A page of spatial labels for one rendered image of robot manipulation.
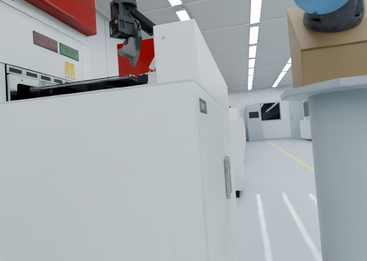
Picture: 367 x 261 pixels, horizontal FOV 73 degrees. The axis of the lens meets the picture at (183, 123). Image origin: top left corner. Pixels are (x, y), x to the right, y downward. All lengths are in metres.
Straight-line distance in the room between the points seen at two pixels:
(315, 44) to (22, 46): 0.91
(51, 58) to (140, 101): 0.68
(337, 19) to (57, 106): 0.72
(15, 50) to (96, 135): 0.55
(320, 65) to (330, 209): 0.38
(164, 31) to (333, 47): 0.44
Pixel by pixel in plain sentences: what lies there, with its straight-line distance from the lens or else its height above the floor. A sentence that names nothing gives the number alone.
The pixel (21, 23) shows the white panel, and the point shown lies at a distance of 1.07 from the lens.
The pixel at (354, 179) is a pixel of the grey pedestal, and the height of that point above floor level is 0.57.
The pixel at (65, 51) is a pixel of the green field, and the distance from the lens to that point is 1.20.
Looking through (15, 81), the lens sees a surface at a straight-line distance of 0.97.
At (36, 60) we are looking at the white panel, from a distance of 1.07.
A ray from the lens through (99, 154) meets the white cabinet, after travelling 0.54.
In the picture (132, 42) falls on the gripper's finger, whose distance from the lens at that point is 0.89.
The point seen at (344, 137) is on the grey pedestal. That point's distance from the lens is 0.76.
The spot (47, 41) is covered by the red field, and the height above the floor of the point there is 1.11.
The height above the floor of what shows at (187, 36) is 0.92.
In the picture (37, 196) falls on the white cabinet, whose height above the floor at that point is 0.61.
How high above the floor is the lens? 0.72
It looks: 2 degrees up
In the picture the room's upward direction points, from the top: 4 degrees counter-clockwise
